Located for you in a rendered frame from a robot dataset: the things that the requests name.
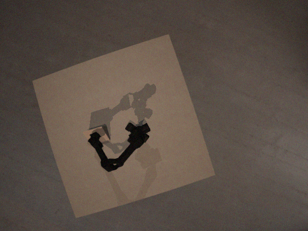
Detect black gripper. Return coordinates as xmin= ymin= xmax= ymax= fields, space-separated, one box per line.
xmin=125 ymin=123 xmax=149 ymax=143

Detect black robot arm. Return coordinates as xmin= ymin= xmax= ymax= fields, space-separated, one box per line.
xmin=88 ymin=123 xmax=151 ymax=172

